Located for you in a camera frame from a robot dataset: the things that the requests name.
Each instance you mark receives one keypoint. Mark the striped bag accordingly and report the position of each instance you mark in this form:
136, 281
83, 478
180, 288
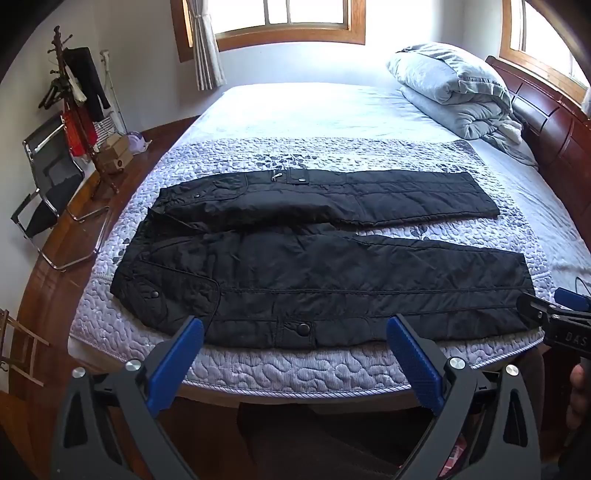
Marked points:
105, 127

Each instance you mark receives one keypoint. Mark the black hanging garment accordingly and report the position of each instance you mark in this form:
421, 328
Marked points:
87, 78

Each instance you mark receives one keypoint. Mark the black clothes hangers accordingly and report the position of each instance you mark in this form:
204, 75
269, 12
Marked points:
53, 94

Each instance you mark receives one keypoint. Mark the wooden folding stool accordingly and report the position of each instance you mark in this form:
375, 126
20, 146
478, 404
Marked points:
23, 341

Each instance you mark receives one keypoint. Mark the cardboard box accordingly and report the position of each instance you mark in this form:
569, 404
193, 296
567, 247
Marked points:
114, 154

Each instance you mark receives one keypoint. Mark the black quilted pants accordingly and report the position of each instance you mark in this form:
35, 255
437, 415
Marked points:
323, 286

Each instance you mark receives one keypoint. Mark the black mesh chair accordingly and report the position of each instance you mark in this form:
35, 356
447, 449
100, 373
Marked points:
51, 175

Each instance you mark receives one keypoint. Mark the person's right hand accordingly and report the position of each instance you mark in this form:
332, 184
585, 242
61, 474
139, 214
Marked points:
581, 392

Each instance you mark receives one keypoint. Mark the white cloth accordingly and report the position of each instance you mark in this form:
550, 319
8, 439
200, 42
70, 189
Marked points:
513, 130

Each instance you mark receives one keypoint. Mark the folded blue-grey duvet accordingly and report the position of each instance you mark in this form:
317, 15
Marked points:
452, 87

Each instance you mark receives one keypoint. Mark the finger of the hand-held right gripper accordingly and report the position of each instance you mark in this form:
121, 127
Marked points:
533, 309
572, 297

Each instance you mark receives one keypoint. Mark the dark wooden headboard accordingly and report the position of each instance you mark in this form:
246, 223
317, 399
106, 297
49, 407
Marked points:
554, 120

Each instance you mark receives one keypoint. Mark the white pole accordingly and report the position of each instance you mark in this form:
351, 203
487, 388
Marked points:
113, 87

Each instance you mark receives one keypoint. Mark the red bag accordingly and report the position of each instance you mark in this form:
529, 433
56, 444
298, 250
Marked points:
78, 134

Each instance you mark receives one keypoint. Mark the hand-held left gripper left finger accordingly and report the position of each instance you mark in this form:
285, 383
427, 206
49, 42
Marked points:
178, 364

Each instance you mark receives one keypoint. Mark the white and purple bag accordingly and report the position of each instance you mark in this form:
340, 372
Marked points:
138, 142

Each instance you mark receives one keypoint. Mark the wooden framed window with curtain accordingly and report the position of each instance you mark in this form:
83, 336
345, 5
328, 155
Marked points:
286, 23

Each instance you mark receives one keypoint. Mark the wooden coat rack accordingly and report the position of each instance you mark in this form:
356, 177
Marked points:
99, 170

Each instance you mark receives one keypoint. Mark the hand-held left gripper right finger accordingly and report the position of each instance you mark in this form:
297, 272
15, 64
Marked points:
415, 364

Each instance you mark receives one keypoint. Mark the bed with quilted mattress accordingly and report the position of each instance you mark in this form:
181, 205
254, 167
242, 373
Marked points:
323, 115

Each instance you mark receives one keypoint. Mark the white curtain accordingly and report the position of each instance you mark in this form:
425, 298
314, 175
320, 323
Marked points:
205, 46

